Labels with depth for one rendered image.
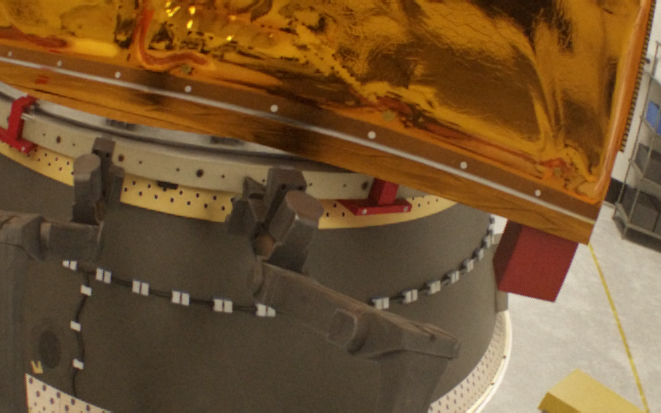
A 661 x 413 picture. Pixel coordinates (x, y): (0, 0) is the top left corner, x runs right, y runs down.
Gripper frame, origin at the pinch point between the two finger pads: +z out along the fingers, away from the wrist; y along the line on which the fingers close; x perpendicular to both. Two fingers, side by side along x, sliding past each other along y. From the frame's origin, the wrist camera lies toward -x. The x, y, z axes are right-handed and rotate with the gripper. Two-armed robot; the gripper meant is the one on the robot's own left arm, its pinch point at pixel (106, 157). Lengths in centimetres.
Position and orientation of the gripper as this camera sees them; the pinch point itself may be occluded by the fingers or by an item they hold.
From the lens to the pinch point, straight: 159.8
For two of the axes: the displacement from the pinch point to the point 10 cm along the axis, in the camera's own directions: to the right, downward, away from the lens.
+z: -0.2, -5.6, 8.3
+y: -9.5, -2.3, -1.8
